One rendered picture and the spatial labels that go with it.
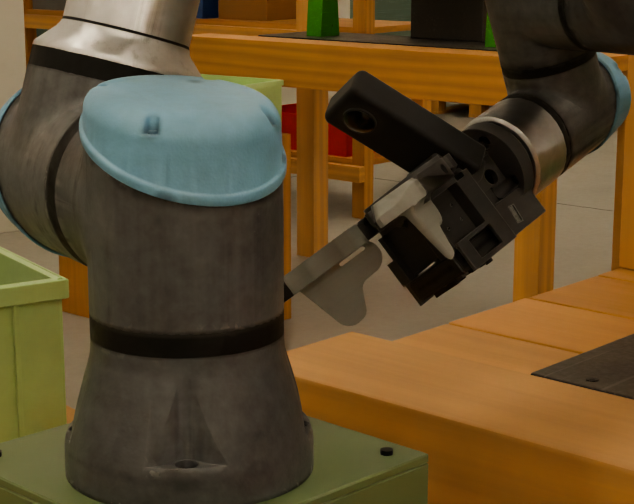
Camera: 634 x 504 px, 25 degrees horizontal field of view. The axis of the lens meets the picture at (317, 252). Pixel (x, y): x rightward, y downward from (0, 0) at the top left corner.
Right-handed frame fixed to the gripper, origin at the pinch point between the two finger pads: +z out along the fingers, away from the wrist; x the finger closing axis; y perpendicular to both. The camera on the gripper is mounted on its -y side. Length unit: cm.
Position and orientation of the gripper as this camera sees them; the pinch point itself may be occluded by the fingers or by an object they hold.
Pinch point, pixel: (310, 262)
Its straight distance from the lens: 98.0
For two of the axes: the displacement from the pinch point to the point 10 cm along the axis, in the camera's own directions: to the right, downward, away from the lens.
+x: -5.0, 3.9, 7.7
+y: 6.0, 8.0, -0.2
